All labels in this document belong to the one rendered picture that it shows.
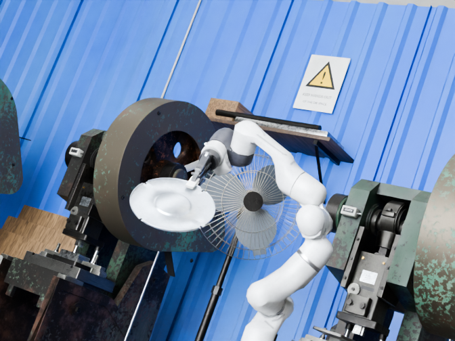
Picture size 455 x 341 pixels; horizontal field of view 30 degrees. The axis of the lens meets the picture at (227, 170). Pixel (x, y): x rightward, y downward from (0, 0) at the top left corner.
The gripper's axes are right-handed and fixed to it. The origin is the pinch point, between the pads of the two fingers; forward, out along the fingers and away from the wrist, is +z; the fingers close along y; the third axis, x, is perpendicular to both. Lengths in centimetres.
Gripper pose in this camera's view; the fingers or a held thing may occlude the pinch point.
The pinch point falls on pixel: (191, 184)
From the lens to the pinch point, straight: 294.4
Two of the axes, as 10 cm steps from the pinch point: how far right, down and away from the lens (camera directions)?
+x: 9.3, 3.1, -1.8
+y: 1.7, -8.2, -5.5
